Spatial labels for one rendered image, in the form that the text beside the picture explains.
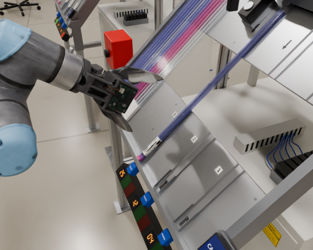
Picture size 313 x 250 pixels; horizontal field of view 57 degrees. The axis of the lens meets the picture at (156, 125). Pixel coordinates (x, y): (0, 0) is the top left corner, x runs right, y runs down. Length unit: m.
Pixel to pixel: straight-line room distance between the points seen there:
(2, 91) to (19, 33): 0.10
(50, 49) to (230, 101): 0.85
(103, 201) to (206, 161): 1.04
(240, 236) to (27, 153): 0.40
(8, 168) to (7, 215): 1.27
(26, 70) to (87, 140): 1.48
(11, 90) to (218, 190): 0.44
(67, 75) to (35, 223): 1.18
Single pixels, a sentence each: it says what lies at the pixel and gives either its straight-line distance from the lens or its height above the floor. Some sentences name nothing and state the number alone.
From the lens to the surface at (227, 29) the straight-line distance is 0.85.
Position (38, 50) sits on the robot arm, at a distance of 0.54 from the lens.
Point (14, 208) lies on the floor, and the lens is 1.75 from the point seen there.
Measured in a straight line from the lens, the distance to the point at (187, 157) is 0.70.
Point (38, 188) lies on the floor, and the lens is 1.79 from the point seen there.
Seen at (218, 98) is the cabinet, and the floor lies 0.62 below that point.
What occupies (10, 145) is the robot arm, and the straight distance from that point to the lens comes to 0.44.
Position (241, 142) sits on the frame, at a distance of 0.97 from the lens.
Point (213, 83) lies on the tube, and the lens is 0.74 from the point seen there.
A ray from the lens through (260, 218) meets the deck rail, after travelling 0.58.
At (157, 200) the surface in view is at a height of 0.73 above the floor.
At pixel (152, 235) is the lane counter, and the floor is 0.66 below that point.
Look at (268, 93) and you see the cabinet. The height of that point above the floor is 0.62.
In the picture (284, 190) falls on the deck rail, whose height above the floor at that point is 0.88.
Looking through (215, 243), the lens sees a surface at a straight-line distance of 0.56.
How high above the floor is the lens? 1.28
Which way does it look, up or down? 38 degrees down
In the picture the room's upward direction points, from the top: straight up
